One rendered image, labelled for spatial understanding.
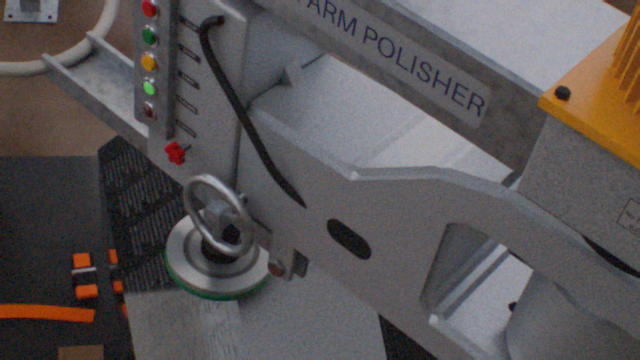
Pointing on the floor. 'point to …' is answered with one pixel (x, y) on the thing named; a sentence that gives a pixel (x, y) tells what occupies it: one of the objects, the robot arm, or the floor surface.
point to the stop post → (31, 11)
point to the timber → (82, 352)
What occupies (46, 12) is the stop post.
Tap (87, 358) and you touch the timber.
